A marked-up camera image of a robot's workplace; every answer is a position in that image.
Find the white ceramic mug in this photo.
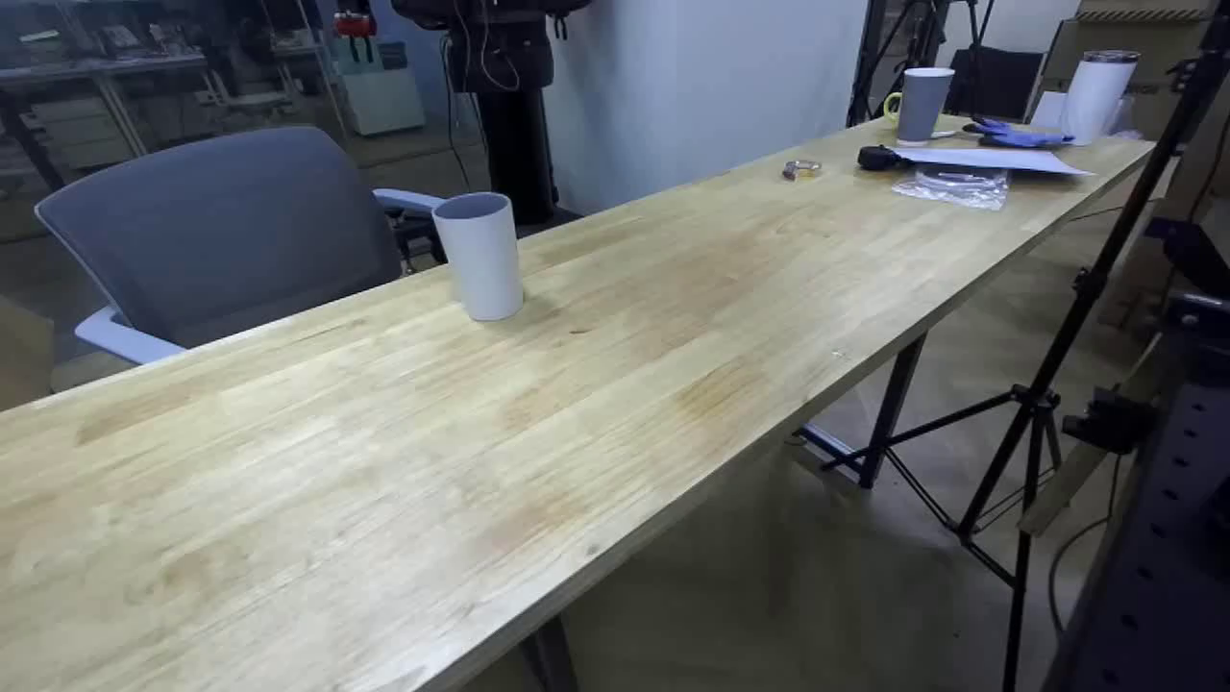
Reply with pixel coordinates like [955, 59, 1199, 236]
[427, 187, 526, 325]

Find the black table leg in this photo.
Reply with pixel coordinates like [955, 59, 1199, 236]
[853, 330, 931, 492]
[516, 610, 585, 692]

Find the black computer mouse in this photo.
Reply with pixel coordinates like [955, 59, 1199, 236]
[853, 142, 908, 175]

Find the white cabinet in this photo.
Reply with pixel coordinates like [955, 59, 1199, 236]
[335, 38, 431, 142]

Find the clear plastic bag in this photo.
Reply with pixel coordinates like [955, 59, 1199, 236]
[891, 166, 1013, 216]

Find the grey office chair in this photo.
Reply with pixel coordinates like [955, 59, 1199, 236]
[29, 121, 453, 368]

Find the white paper sheet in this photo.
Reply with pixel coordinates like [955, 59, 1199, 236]
[887, 139, 1091, 179]

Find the blue cloth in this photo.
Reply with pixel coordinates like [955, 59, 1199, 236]
[968, 116, 1076, 155]

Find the black flat screen panel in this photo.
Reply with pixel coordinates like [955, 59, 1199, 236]
[941, 45, 1050, 127]

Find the black tripod stand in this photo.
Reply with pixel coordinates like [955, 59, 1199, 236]
[798, 0, 1230, 692]

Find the black clamp block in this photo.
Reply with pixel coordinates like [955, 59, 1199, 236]
[1055, 389, 1165, 460]

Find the black perforated breadboard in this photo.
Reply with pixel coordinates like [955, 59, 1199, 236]
[1041, 287, 1230, 692]

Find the background work desk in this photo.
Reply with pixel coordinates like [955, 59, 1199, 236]
[0, 45, 213, 195]

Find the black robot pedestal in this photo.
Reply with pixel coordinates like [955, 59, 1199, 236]
[472, 82, 570, 236]

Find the black metal rack frame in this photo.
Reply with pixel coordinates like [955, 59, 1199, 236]
[845, 0, 1003, 130]

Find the thin black floor cable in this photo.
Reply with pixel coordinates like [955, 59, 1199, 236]
[1046, 455, 1128, 639]

